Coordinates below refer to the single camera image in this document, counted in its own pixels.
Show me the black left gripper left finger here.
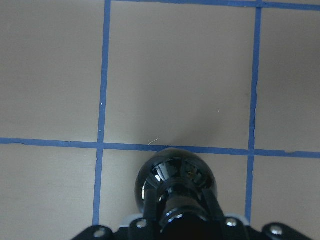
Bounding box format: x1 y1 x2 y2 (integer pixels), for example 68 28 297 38
143 189 158 224

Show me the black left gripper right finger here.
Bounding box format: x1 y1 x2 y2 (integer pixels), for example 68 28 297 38
201 188 225 225

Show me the black wine bottle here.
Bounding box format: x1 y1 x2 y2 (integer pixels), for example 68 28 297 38
134 148 218 240

